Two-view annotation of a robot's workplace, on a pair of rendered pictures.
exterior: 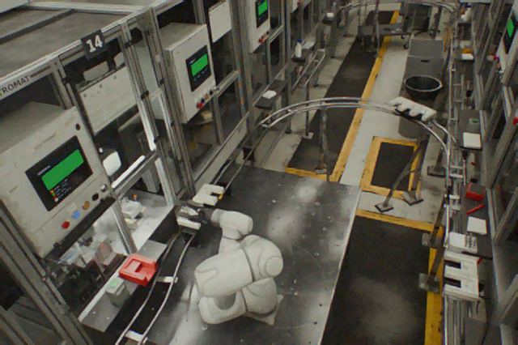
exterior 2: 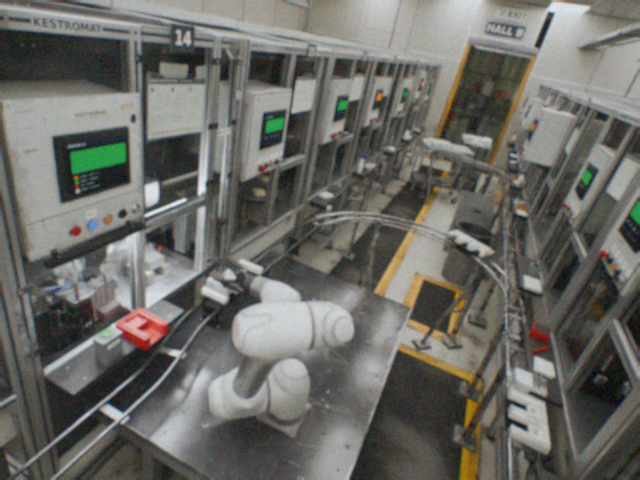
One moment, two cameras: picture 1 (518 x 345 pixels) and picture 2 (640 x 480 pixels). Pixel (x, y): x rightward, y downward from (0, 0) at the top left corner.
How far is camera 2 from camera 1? 0.45 m
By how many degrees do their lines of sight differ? 13
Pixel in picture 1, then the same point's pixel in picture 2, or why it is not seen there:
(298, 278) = (331, 389)
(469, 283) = (539, 430)
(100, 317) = (74, 375)
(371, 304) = (397, 450)
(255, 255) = (321, 311)
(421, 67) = (472, 217)
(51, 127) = (104, 101)
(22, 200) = (35, 171)
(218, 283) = (268, 335)
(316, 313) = (350, 435)
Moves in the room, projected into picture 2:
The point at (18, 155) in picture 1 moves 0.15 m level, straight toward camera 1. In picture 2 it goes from (52, 111) to (62, 127)
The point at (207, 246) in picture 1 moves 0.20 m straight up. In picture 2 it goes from (228, 330) to (231, 299)
